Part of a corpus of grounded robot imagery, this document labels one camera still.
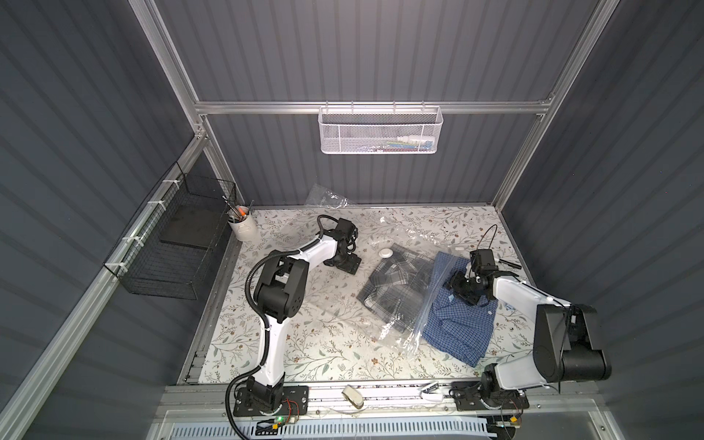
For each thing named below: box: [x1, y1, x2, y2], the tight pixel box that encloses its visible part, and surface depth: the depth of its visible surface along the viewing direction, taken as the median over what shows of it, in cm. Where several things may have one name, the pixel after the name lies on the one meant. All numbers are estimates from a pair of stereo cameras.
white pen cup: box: [227, 205, 257, 242], surface depth 107 cm
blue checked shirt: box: [421, 251, 499, 368], surface depth 86 cm
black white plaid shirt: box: [356, 242, 436, 333], surface depth 95 cm
